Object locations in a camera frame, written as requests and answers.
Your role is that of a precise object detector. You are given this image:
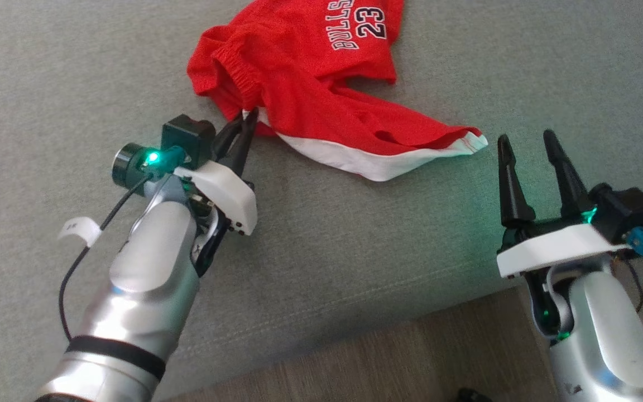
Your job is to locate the white cable label tag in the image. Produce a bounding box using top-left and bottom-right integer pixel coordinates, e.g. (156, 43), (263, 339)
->
(57, 217), (102, 248)

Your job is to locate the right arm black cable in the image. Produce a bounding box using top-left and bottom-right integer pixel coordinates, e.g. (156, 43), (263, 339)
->
(612, 254), (643, 313)

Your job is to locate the red basketball shorts white hem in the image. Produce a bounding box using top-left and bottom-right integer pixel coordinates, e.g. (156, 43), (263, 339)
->
(186, 0), (490, 182)

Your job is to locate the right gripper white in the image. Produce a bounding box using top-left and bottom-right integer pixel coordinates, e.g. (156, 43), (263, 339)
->
(496, 130), (632, 279)

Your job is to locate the grey sofa seat cushion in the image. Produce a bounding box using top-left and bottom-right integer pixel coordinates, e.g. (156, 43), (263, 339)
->
(0, 0), (643, 402)

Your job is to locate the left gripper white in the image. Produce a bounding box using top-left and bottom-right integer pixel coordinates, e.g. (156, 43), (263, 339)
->
(174, 108), (260, 236)

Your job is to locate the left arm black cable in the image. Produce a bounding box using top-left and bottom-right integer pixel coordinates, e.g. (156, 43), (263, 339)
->
(57, 174), (156, 342)

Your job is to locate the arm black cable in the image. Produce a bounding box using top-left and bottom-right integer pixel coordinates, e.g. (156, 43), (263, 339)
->
(57, 174), (156, 342)
(612, 254), (643, 313)

